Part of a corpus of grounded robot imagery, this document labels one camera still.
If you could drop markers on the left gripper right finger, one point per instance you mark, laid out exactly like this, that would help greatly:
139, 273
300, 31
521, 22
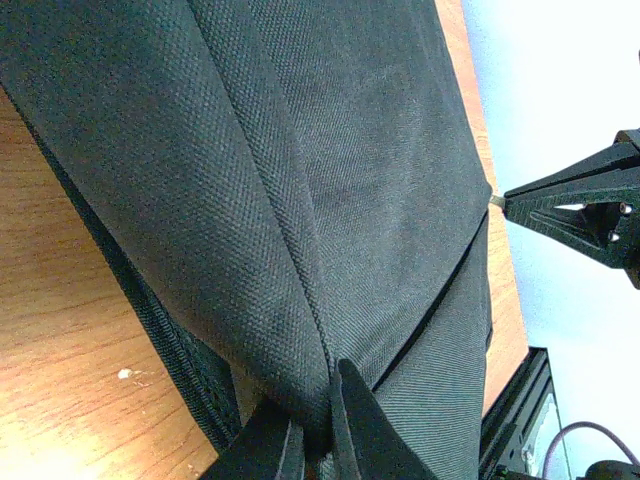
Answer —
365, 444

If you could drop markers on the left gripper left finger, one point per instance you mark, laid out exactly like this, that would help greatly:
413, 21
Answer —
270, 446

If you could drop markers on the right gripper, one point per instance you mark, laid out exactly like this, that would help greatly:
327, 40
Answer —
600, 223

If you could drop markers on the black student backpack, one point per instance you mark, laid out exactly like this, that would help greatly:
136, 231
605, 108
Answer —
276, 185

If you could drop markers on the black mounting rail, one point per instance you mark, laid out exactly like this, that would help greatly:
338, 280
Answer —
520, 426

